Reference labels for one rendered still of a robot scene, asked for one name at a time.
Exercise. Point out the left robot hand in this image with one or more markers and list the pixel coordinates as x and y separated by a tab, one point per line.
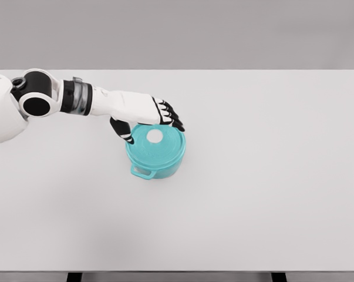
138	107

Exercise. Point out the teal pot lid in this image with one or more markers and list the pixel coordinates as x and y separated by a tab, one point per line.
160	145

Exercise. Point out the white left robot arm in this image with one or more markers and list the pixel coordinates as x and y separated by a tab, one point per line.
41	97

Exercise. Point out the teal pot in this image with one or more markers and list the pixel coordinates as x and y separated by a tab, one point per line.
157	169

